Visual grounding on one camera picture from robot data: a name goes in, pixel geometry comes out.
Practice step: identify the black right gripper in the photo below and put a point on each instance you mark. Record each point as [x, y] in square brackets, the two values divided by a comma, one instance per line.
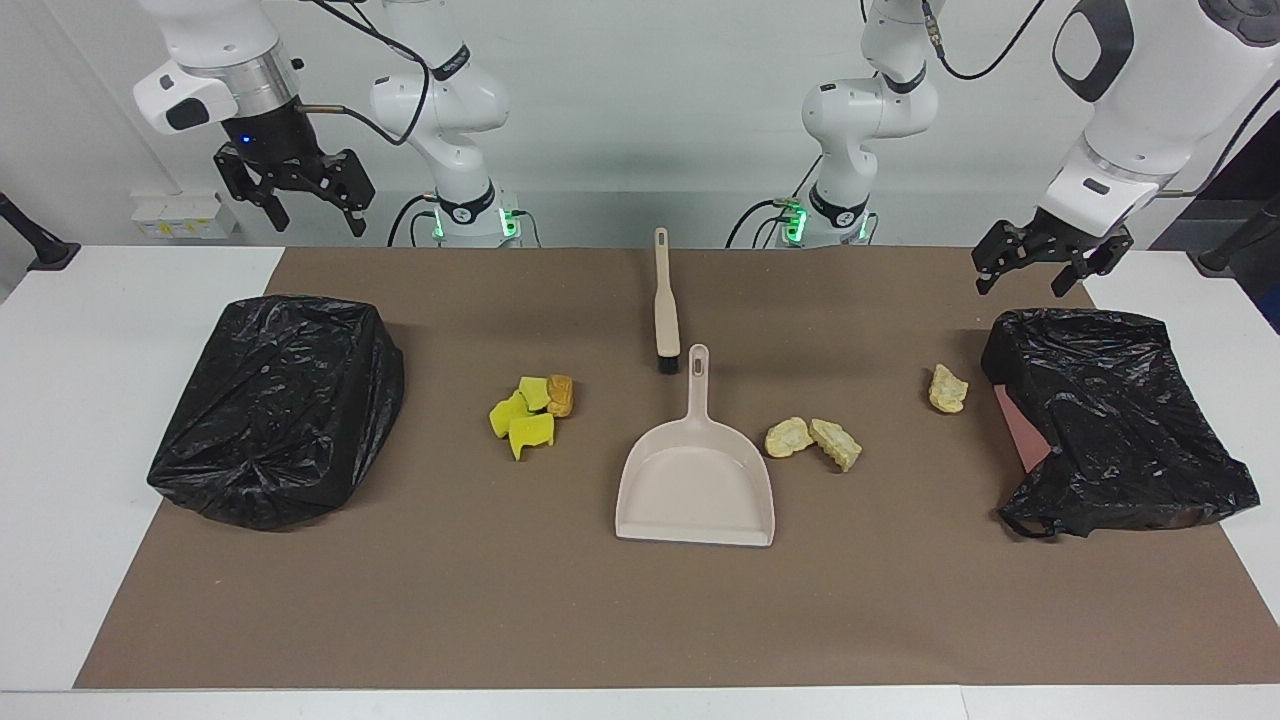
[270, 140]

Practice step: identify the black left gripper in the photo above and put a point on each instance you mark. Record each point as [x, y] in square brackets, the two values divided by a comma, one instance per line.
[1075, 232]

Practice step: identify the ridged orange yellow foam piece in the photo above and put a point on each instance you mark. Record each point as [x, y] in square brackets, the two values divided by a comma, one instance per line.
[947, 390]

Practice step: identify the wedge pale yellow foam piece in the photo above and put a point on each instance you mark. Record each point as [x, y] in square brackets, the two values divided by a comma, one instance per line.
[836, 445]

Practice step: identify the yellow sponge piece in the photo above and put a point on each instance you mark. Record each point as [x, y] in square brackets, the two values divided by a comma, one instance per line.
[530, 432]
[535, 392]
[503, 418]

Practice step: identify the round pale yellow foam piece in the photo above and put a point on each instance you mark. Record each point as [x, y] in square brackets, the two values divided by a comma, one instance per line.
[788, 438]

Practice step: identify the brown bread piece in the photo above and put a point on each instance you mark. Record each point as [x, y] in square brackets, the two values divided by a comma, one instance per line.
[561, 395]

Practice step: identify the beige hand brush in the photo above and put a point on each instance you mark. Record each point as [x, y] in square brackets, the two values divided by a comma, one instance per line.
[666, 320]

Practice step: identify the beige plastic dustpan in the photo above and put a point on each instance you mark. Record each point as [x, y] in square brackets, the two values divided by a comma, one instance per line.
[695, 480]

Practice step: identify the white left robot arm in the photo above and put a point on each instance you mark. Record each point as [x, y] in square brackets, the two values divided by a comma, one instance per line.
[1130, 110]

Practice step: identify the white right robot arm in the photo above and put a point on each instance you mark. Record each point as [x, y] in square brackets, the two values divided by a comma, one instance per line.
[455, 105]

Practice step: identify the crumpled black trash bag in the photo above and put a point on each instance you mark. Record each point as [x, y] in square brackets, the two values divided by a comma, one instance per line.
[1130, 420]

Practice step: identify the bulky black trash bag bin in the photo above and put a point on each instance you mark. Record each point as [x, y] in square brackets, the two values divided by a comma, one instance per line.
[270, 420]

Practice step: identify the black stand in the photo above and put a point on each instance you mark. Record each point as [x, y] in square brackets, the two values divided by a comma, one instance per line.
[50, 255]
[1215, 262]

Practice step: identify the pink box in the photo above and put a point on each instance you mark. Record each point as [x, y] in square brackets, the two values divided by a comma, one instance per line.
[1020, 430]

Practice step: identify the dark background panel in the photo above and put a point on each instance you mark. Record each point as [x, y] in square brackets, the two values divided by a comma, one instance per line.
[1250, 175]

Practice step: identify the brown table mat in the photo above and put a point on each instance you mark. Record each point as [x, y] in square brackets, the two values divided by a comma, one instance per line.
[600, 600]

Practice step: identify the white wall socket box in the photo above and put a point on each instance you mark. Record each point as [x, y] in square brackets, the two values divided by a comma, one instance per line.
[185, 222]

